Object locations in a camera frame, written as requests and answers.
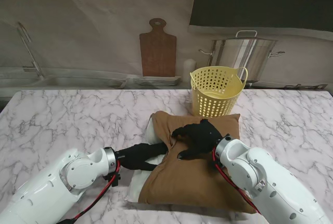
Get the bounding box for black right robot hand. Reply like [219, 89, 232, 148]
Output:
[171, 119, 224, 161]

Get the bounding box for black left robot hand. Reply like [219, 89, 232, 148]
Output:
[116, 142, 170, 172]

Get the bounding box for white pillow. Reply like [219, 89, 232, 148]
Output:
[127, 119, 167, 203]

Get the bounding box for brown pillowcase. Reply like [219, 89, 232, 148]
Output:
[139, 111, 257, 214]

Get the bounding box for yellow perforated laundry basket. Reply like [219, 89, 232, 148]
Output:
[189, 65, 249, 117]

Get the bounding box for stack of white plates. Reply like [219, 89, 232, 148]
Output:
[132, 75, 182, 86]

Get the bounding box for large steel stock pot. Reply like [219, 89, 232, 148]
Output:
[199, 30, 286, 83]

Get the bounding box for brown wooden cutting board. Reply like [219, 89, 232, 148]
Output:
[139, 18, 177, 77]

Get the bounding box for chrome kitchen faucet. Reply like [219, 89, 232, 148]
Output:
[17, 21, 45, 79]

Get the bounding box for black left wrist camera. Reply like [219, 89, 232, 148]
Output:
[103, 172, 122, 188]

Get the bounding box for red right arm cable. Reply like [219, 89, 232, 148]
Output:
[212, 147, 262, 216]

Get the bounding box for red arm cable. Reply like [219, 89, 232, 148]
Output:
[212, 147, 262, 216]
[59, 159, 122, 221]

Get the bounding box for red left arm cable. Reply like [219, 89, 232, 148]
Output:
[59, 159, 122, 221]

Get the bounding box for dark wall panel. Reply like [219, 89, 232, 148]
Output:
[189, 0, 333, 31]

